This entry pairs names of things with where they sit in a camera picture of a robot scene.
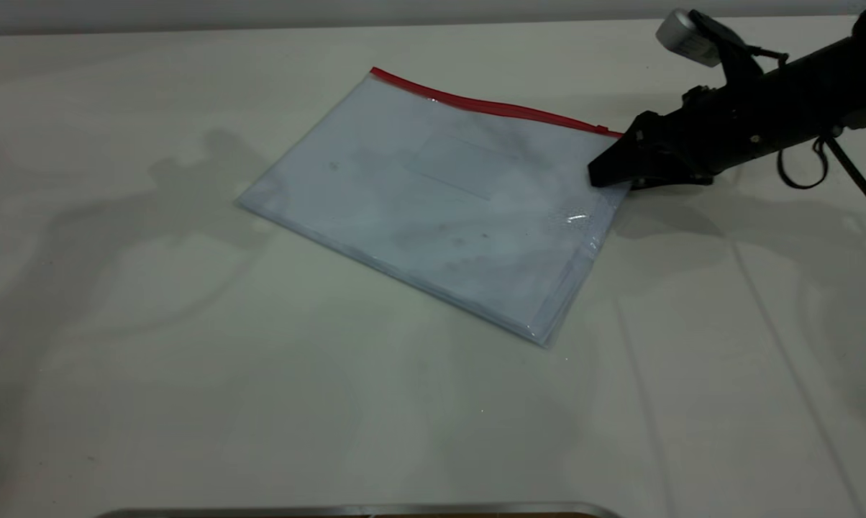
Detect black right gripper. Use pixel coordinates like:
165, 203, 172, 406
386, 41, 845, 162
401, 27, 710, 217
588, 71, 788, 191

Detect clear zipper bag red strip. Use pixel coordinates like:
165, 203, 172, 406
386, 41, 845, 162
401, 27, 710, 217
234, 66, 632, 349

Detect white paper sheets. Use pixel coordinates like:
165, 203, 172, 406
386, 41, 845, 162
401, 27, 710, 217
240, 76, 599, 343

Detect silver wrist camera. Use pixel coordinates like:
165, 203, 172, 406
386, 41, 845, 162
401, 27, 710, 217
655, 9, 726, 69

